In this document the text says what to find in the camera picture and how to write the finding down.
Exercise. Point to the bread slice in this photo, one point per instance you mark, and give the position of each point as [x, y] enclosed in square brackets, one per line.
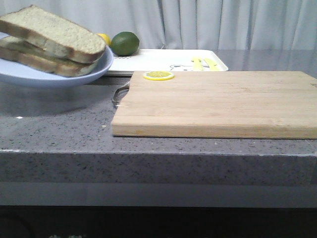
[18, 50]
[53, 34]

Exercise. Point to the light blue plate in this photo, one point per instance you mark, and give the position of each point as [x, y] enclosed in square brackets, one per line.
[18, 74]

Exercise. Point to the white rectangular tray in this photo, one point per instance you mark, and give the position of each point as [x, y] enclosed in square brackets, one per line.
[162, 60]

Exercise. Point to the lemon slice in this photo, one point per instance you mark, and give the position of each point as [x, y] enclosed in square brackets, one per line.
[158, 75]

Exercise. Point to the yellow plastic fork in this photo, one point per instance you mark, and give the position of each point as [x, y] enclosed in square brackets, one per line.
[197, 64]

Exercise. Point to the yellow plastic knife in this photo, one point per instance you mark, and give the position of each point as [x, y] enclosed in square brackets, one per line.
[212, 64]

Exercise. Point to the green lime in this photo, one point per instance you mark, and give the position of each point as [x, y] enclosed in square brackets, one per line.
[124, 44]

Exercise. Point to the rear yellow lemon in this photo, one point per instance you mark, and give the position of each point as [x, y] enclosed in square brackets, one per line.
[106, 38]

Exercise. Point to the grey curtain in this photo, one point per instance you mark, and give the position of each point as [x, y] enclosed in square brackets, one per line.
[193, 24]

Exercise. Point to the wooden cutting board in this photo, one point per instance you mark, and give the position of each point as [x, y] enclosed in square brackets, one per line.
[228, 104]

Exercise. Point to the metal cutting board handle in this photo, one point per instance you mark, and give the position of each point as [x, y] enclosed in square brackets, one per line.
[117, 97]

